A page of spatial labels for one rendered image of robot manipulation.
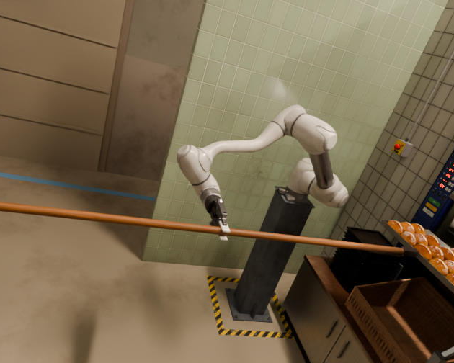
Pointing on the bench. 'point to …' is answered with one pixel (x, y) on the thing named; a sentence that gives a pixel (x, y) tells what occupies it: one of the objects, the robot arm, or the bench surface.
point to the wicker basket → (375, 323)
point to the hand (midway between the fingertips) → (223, 230)
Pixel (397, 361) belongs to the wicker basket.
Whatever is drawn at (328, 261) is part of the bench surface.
